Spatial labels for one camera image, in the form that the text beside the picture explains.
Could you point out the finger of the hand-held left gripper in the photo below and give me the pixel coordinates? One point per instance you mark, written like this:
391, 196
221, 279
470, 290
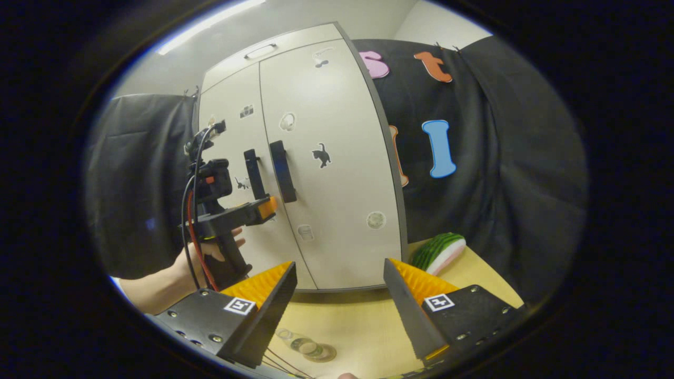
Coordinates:
247, 213

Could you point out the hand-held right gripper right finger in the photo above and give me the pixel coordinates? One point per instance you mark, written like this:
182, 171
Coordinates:
405, 310

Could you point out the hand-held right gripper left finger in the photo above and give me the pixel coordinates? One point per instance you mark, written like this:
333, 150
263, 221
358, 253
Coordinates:
274, 310

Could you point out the white cabinet door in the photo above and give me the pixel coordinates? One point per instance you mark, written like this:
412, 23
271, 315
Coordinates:
342, 210
274, 242

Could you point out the round brown coaster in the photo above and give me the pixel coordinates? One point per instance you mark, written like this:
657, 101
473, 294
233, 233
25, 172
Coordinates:
329, 355

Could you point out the white cabinet drawer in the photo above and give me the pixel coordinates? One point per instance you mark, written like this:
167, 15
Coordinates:
305, 42

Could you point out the white cabinet body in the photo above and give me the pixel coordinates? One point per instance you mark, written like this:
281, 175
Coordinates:
359, 68

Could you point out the toy watermelon slice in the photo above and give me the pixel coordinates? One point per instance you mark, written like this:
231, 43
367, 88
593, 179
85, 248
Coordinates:
434, 252

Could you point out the black backdrop cloth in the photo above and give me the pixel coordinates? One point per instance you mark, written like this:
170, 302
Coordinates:
137, 184
516, 184

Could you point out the ceiling light panel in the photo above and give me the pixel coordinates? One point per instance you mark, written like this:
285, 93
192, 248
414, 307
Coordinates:
210, 22

